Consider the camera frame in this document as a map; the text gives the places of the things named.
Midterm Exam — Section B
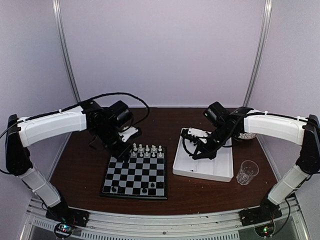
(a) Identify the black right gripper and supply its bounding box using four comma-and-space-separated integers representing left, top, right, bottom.
192, 125, 236, 160

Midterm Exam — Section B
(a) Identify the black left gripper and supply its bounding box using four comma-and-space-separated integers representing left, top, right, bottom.
93, 124, 133, 162

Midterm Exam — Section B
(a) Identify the white plastic compartment tray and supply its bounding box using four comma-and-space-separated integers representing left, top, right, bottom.
172, 137, 234, 183

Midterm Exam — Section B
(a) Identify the black white chess board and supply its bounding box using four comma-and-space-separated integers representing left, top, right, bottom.
99, 146, 168, 200

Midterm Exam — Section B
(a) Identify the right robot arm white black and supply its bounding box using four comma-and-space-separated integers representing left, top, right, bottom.
186, 101, 320, 221

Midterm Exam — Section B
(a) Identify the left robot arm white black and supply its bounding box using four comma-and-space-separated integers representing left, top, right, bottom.
2, 99, 141, 222

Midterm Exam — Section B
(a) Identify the white chess pieces row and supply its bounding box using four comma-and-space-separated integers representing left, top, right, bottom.
130, 143, 165, 159

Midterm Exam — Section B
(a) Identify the patterned ceramic plate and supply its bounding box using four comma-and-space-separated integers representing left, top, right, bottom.
237, 132, 257, 140

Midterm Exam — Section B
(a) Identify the clear drinking glass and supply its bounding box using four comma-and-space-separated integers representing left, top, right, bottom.
236, 160, 259, 186

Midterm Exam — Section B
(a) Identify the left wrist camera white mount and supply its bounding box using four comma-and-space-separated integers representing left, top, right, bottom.
118, 126, 142, 143

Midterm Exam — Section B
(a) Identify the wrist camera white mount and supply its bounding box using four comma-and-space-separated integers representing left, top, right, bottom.
118, 126, 142, 143
180, 127, 209, 144

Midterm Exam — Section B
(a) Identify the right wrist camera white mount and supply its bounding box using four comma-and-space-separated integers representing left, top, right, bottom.
180, 127, 209, 144

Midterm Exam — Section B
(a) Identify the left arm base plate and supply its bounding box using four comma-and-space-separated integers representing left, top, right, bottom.
45, 208, 90, 227

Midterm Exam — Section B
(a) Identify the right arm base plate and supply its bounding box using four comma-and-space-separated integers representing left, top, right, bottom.
239, 206, 283, 227

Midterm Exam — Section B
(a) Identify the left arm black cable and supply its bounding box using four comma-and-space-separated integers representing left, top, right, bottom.
59, 92, 151, 128

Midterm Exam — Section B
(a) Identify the front aluminium rail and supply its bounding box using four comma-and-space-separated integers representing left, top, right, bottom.
18, 197, 311, 240

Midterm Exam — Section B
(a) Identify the right aluminium frame post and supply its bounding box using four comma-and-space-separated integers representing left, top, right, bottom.
243, 0, 273, 107

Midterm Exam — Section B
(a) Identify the aluminium frame post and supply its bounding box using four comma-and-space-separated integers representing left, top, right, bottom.
52, 0, 81, 103
243, 0, 273, 107

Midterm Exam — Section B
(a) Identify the left aluminium frame post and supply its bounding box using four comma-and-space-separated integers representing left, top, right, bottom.
52, 0, 81, 103

